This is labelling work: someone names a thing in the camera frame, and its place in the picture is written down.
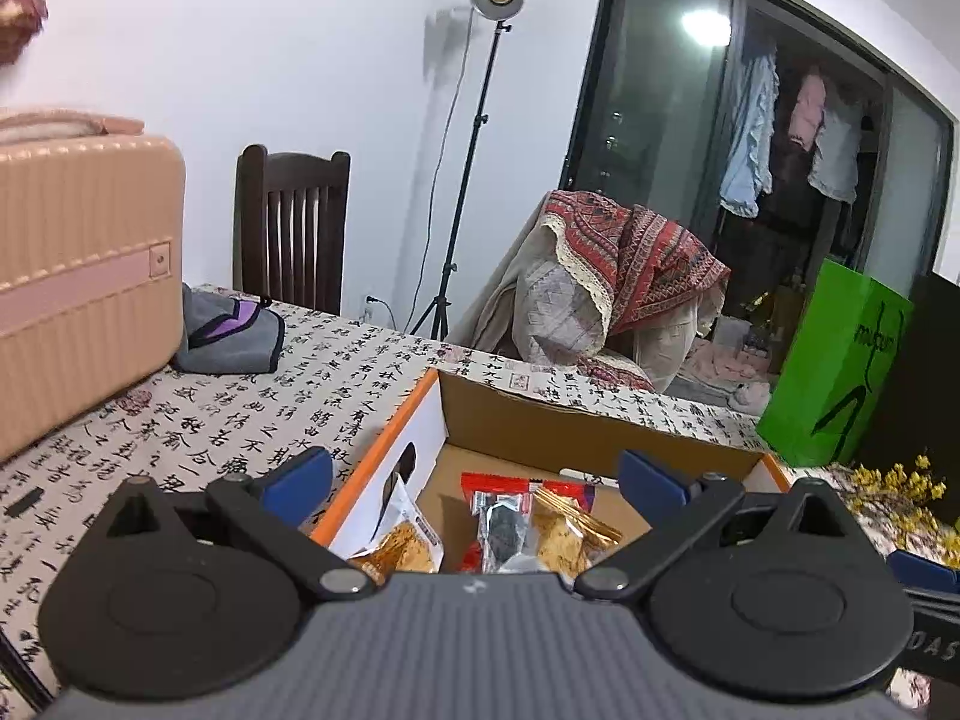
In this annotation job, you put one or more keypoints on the grey purple pouch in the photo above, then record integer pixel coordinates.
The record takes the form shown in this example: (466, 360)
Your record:
(225, 352)

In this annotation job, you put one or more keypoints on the green paper bag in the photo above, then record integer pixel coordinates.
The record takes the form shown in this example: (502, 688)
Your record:
(817, 375)

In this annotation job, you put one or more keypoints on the clear packet with black snack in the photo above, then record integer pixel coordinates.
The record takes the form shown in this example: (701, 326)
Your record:
(502, 532)

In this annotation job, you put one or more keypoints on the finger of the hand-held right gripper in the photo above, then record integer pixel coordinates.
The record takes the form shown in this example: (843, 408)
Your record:
(926, 574)

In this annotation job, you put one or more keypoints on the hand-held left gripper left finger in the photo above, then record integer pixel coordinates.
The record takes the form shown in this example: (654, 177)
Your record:
(300, 476)

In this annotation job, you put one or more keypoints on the dark wooden chair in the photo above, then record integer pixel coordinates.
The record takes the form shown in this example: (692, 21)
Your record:
(251, 225)

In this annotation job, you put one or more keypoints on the pink ribbed suitcase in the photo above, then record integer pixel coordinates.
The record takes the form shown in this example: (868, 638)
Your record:
(75, 277)

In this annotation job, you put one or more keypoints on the chair draped with patterned cloth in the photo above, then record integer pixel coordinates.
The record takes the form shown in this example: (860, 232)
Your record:
(555, 315)

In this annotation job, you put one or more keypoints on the yellow flower sprigs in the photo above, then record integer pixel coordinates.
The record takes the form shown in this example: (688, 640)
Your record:
(892, 480)

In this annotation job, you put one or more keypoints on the cardboard box with orange rim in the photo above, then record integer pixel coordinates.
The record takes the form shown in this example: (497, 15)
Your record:
(585, 435)

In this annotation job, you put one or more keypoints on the pale cloth pile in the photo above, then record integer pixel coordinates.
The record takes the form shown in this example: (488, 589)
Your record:
(727, 375)

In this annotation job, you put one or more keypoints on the dark framed glass door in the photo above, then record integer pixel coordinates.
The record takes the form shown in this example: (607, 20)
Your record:
(645, 90)

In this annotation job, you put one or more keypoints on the gold cracker snack packet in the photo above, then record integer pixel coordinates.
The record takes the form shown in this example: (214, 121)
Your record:
(566, 540)

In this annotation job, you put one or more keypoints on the clear cracker packet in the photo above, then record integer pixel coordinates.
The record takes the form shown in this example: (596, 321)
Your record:
(401, 547)

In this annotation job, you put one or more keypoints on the light blue hanging garment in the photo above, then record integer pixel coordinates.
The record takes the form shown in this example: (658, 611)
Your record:
(750, 150)

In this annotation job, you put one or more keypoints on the black panel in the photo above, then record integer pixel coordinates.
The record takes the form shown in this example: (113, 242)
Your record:
(930, 390)

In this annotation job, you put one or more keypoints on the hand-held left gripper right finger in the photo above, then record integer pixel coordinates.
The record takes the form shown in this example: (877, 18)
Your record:
(652, 484)

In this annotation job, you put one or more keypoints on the dusty pink rose bouquet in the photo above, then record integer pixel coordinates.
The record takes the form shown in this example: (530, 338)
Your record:
(19, 7)

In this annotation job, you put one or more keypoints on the pink hanging garment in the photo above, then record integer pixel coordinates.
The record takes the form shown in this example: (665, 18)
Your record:
(808, 112)

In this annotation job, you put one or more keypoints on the red snack packet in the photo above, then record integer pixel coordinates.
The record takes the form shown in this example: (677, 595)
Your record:
(510, 484)

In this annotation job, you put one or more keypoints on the red patterned blanket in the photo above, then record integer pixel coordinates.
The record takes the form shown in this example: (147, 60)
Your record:
(645, 262)

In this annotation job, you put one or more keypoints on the white hanging garment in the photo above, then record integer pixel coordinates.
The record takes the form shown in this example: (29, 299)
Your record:
(836, 157)

